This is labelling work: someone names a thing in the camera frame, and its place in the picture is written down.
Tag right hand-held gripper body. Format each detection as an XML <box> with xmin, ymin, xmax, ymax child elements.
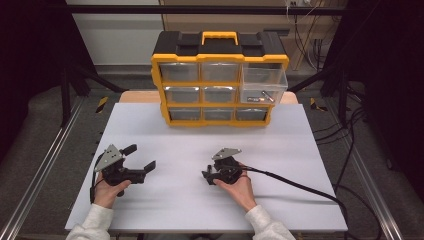
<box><xmin>205</xmin><ymin>147</ymin><xmax>244</xmax><ymax>186</ymax></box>

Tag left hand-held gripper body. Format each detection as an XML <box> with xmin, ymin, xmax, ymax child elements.
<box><xmin>94</xmin><ymin>143</ymin><xmax>147</xmax><ymax>187</ymax></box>

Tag large clear plastic drawer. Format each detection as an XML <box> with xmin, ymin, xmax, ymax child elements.
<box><xmin>239</xmin><ymin>63</ymin><xmax>289</xmax><ymax>105</ymax></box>

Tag person's left hand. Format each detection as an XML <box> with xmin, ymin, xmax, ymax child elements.
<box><xmin>93</xmin><ymin>169</ymin><xmax>132</xmax><ymax>209</ymax></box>

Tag person's right hand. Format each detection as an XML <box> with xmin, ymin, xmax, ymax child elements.
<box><xmin>213</xmin><ymin>163</ymin><xmax>258</xmax><ymax>213</ymax></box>

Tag black and yellow hazard tape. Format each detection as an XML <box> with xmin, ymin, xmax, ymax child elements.
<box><xmin>95</xmin><ymin>96</ymin><xmax>110</xmax><ymax>114</ymax></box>
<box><xmin>309</xmin><ymin>97</ymin><xmax>329</xmax><ymax>113</ymax></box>

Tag wooden board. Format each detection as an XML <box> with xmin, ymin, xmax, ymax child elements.
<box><xmin>119</xmin><ymin>90</ymin><xmax>299</xmax><ymax>105</ymax></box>

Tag set of small clear drawers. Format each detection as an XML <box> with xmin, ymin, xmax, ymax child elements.
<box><xmin>159</xmin><ymin>62</ymin><xmax>272</xmax><ymax>122</ymax></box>

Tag black metal stand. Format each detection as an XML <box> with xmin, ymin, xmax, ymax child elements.
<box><xmin>288</xmin><ymin>64</ymin><xmax>350</xmax><ymax>128</ymax></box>
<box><xmin>59</xmin><ymin>63</ymin><xmax>128</xmax><ymax>128</ymax></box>

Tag yellow and black organizer cabinet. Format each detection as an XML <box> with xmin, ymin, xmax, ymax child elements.
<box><xmin>150</xmin><ymin>30</ymin><xmax>290</xmax><ymax>128</ymax></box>

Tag dark curtain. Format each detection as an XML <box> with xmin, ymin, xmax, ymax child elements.
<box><xmin>322</xmin><ymin>0</ymin><xmax>424</xmax><ymax>194</ymax></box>
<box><xmin>0</xmin><ymin>0</ymin><xmax>98</xmax><ymax>163</ymax></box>

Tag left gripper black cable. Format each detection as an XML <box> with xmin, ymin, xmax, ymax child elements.
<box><xmin>89</xmin><ymin>152</ymin><xmax>106</xmax><ymax>204</ymax></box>

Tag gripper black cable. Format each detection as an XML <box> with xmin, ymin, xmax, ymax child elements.
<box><xmin>240</xmin><ymin>164</ymin><xmax>351</xmax><ymax>240</ymax></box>
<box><xmin>89</xmin><ymin>152</ymin><xmax>106</xmax><ymax>204</ymax></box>

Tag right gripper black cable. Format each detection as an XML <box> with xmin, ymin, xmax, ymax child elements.
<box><xmin>240</xmin><ymin>164</ymin><xmax>351</xmax><ymax>240</ymax></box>

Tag aluminium floor rail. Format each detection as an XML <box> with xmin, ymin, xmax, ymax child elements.
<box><xmin>346</xmin><ymin>143</ymin><xmax>405</xmax><ymax>240</ymax></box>
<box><xmin>0</xmin><ymin>96</ymin><xmax>85</xmax><ymax>240</ymax></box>

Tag white wall panel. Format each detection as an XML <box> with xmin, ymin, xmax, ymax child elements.
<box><xmin>65</xmin><ymin>0</ymin><xmax>165</xmax><ymax>66</ymax></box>

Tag bundle of black floor cables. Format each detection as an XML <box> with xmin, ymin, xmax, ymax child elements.
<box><xmin>313</xmin><ymin>84</ymin><xmax>369</xmax><ymax>146</ymax></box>

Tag hanging wall cables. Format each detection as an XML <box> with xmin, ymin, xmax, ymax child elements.
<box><xmin>285</xmin><ymin>0</ymin><xmax>325</xmax><ymax>72</ymax></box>

